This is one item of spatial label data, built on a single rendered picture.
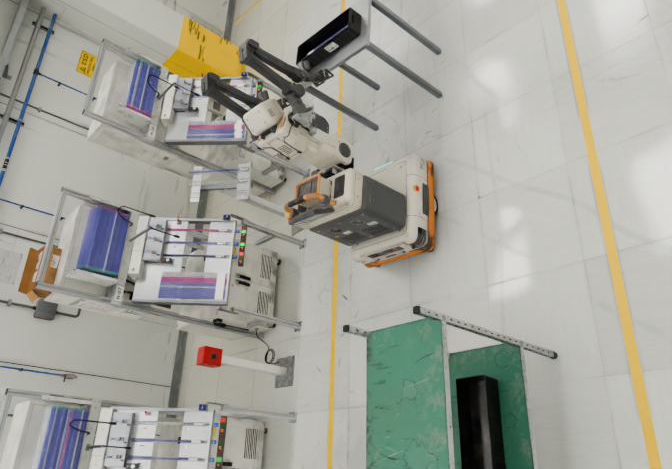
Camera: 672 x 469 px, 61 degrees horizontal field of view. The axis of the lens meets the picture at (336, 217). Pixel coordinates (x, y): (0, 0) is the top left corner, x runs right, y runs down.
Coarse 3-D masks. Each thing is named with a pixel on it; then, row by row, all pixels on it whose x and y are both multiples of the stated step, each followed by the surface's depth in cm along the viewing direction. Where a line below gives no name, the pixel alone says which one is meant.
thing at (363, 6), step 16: (368, 0) 392; (368, 16) 387; (368, 32) 382; (416, 32) 424; (352, 48) 388; (368, 48) 381; (432, 48) 437; (320, 64) 414; (336, 64) 398; (400, 64) 398; (368, 80) 479; (416, 80) 409; (320, 96) 433; (352, 112) 453
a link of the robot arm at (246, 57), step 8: (240, 48) 320; (248, 48) 316; (240, 56) 319; (248, 56) 314; (248, 64) 319; (256, 64) 319; (264, 64) 323; (264, 72) 322; (272, 72) 325; (272, 80) 327; (280, 80) 328; (280, 88) 332; (288, 88) 330; (296, 88) 332; (296, 96) 333
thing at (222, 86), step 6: (210, 78) 347; (216, 78) 348; (216, 84) 350; (222, 84) 354; (228, 84) 357; (222, 90) 356; (228, 90) 356; (234, 90) 359; (240, 90) 363; (234, 96) 361; (240, 96) 362; (246, 96) 365; (252, 96) 368; (246, 102) 366; (252, 102) 367; (258, 102) 370; (252, 108) 372
